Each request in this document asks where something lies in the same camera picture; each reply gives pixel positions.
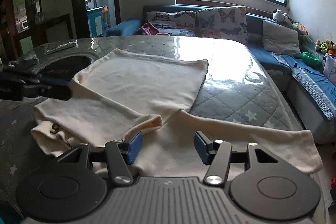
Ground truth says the blue white cabinet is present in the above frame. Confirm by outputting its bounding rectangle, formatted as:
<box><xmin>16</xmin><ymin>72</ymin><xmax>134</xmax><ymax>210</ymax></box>
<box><xmin>87</xmin><ymin>6</ymin><xmax>108</xmax><ymax>38</ymax></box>

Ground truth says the grey quilted star table cover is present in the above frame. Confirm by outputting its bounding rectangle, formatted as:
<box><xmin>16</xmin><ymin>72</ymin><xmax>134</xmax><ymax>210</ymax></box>
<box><xmin>1</xmin><ymin>36</ymin><xmax>302</xmax><ymax>206</ymax></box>

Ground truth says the blue sofa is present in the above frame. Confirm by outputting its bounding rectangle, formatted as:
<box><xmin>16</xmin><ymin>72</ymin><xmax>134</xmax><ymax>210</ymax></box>
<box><xmin>105</xmin><ymin>5</ymin><xmax>335</xmax><ymax>144</ymax></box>

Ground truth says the dark wooden shelf unit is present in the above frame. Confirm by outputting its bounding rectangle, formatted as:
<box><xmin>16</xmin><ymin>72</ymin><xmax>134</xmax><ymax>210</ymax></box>
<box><xmin>1</xmin><ymin>0</ymin><xmax>74</xmax><ymax>60</ymax></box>

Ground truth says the pink garment on sofa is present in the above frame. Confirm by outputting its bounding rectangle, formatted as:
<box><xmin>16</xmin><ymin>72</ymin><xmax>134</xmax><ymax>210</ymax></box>
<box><xmin>134</xmin><ymin>22</ymin><xmax>170</xmax><ymax>36</ymax></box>

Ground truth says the black round induction cooktop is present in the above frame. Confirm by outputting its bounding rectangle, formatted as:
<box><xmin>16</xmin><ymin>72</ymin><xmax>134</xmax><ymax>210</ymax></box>
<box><xmin>39</xmin><ymin>56</ymin><xmax>92</xmax><ymax>80</ymax></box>

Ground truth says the cream white shirt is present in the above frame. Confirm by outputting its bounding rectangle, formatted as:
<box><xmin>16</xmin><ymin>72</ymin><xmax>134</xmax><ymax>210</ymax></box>
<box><xmin>31</xmin><ymin>49</ymin><xmax>322</xmax><ymax>177</ymax></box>

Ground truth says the butterfly print pillow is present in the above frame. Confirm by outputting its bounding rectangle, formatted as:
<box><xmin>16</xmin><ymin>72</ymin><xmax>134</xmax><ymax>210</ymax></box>
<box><xmin>145</xmin><ymin>11</ymin><xmax>197</xmax><ymax>37</ymax></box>
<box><xmin>197</xmin><ymin>6</ymin><xmax>248</xmax><ymax>45</ymax></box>

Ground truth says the clear plastic storage box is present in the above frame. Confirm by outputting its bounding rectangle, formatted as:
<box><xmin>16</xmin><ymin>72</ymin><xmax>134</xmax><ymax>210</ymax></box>
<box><xmin>323</xmin><ymin>55</ymin><xmax>336</xmax><ymax>85</ymax></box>

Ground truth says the green bowl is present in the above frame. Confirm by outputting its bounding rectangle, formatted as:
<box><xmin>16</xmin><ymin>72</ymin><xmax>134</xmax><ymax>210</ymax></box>
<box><xmin>301</xmin><ymin>52</ymin><xmax>321</xmax><ymax>67</ymax></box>

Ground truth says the grey cushion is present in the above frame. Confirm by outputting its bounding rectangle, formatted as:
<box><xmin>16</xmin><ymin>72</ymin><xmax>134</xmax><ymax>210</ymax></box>
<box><xmin>262</xmin><ymin>20</ymin><xmax>301</xmax><ymax>57</ymax></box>

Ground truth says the dark grey crumpled cloth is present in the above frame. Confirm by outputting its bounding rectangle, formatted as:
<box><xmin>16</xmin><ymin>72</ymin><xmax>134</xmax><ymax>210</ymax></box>
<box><xmin>10</xmin><ymin>54</ymin><xmax>39</xmax><ymax>69</ymax></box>

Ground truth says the left butterfly print pillow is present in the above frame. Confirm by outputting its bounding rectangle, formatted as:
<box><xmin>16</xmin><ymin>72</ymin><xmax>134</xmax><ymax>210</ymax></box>
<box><xmin>145</xmin><ymin>11</ymin><xmax>197</xmax><ymax>37</ymax></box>

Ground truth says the right butterfly print pillow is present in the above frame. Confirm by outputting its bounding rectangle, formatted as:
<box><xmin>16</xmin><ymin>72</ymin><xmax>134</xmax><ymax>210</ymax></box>
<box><xmin>197</xmin><ymin>6</ymin><xmax>248</xmax><ymax>45</ymax></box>

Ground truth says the grey remote control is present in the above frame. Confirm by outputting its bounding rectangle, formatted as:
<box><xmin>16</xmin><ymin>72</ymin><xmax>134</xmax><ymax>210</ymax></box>
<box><xmin>46</xmin><ymin>40</ymin><xmax>77</xmax><ymax>55</ymax></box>

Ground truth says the colourful plush toy pile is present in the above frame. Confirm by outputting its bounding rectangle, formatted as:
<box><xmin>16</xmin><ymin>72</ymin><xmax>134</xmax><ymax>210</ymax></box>
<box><xmin>315</xmin><ymin>40</ymin><xmax>336</xmax><ymax>57</ymax></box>

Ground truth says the black white plush toy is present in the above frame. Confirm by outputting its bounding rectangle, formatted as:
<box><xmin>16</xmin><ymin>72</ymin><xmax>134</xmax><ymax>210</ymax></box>
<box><xmin>273</xmin><ymin>9</ymin><xmax>293</xmax><ymax>26</ymax></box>

